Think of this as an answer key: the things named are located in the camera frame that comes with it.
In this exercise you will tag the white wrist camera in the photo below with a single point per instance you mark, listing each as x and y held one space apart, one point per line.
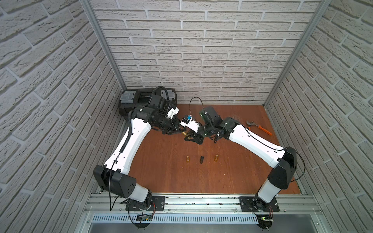
172 112
190 122

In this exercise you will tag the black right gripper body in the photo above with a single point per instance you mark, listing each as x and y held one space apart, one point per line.
204 131

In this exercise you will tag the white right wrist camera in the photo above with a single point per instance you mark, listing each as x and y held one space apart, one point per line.
190 122

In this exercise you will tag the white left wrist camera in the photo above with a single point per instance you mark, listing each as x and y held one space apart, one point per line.
172 112

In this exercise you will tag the orange handled pliers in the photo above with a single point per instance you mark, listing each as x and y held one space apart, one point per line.
251 123

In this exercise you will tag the black plastic toolbox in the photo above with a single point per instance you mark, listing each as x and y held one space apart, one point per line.
130 99

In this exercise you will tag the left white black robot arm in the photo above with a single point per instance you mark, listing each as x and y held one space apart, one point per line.
158 114

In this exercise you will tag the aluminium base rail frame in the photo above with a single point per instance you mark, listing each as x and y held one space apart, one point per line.
181 208

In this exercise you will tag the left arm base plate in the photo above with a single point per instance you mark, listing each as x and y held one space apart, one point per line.
155 203

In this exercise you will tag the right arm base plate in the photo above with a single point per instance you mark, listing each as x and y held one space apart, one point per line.
247 204

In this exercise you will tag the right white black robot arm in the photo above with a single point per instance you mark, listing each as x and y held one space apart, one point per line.
283 161

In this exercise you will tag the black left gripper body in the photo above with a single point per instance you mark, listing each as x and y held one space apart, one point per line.
175 126

